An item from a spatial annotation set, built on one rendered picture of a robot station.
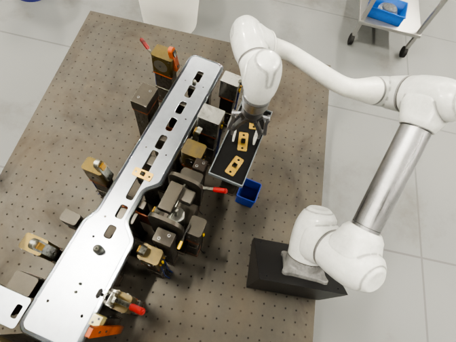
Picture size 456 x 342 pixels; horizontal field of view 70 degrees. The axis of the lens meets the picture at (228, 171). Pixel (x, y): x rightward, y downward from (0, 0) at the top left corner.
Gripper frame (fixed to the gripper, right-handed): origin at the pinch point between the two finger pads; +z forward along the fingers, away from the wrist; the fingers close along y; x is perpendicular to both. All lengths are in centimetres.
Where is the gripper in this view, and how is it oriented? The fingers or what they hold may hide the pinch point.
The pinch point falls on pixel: (244, 136)
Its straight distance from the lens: 126.3
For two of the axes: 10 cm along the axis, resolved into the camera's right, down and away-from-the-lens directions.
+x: -1.1, 9.0, -4.3
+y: -9.9, -1.5, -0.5
